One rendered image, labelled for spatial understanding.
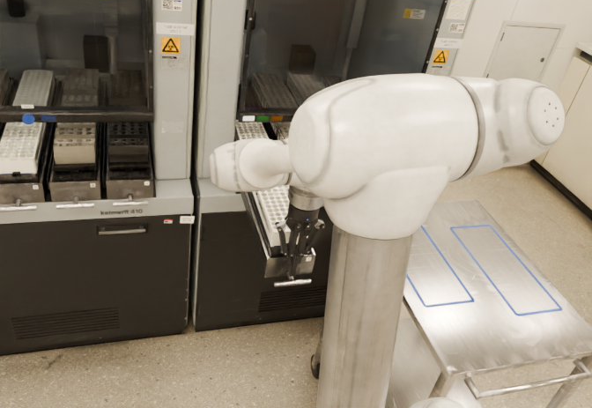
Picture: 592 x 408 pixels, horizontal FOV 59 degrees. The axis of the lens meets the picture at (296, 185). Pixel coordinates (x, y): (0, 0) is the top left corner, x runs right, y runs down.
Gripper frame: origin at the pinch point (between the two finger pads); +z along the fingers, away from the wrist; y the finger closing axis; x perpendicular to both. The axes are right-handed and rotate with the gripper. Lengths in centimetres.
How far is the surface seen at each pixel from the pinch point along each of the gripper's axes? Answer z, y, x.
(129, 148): -7, 40, -47
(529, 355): -2, -46, 39
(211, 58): -36, 17, -48
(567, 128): 38, -229, -139
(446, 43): -44, -58, -48
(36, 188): 1, 66, -39
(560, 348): -2, -56, 38
